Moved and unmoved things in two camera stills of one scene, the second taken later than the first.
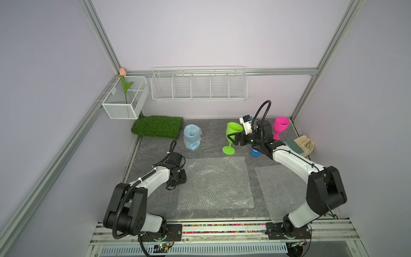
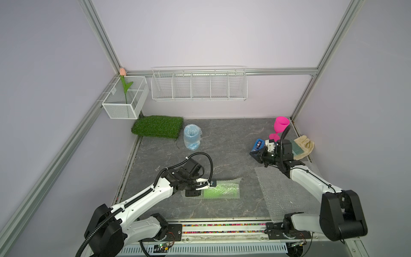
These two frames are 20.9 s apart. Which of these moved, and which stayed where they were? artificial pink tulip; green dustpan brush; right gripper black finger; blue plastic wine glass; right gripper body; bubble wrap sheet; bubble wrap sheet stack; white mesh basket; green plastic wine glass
Moved: right gripper body; right gripper black finger; green plastic wine glass
Stayed: bubble wrap sheet; blue plastic wine glass; artificial pink tulip; white mesh basket; bubble wrap sheet stack; green dustpan brush
